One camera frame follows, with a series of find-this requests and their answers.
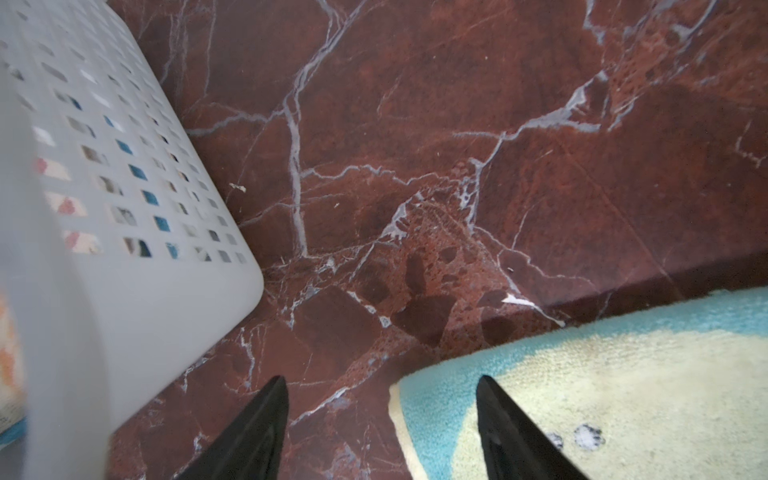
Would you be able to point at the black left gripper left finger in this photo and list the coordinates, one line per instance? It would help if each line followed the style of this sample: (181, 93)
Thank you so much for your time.
(250, 447)

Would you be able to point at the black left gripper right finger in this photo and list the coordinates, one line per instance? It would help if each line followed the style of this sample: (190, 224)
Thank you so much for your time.
(513, 446)

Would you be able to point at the pale green towel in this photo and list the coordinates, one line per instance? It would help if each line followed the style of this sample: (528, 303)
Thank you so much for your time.
(674, 392)

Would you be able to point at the beige towel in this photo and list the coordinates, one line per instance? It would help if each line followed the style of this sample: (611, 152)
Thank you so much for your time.
(13, 381)

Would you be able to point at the white plastic perforated basket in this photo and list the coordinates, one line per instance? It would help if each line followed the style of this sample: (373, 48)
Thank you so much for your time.
(120, 261)

